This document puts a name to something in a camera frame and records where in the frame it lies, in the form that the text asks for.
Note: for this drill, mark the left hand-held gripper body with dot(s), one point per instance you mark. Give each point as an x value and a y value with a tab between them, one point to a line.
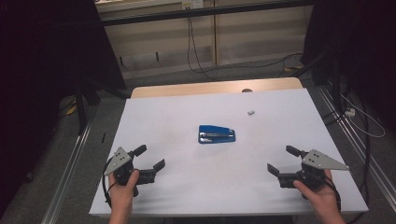
120	160

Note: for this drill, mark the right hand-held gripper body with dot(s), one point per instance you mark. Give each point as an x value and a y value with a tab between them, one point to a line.
317	161

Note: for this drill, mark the blue stapler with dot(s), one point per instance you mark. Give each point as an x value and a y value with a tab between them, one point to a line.
218	138

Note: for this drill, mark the person's left hand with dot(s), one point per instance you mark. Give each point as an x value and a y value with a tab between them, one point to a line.
122	197

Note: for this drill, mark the person's right hand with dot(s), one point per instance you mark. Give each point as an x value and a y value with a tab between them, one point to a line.
325	200

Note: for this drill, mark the small black floor object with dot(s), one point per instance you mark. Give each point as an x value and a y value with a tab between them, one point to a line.
103	137

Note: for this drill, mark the white table sheet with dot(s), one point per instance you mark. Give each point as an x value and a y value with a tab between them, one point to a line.
218	180

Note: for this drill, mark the small white block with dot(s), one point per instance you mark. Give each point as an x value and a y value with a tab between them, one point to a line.
251	112

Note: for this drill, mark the white power strip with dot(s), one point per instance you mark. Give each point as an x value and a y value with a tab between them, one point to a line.
350	112

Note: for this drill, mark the black metal stand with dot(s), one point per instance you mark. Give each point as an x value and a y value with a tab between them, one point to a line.
335	84
81	105

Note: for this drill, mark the wooden table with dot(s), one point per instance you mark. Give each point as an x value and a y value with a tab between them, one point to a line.
193	88

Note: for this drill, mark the black curtain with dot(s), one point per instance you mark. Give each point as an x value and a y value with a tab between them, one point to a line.
367	46
37	77

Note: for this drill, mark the black horizontal bar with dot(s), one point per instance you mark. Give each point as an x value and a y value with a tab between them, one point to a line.
202	12

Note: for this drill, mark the aluminium floor rail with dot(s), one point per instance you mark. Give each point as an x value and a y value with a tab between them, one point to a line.
67	177
358	143

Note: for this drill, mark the white wall outlet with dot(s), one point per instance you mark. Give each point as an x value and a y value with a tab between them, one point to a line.
193	4

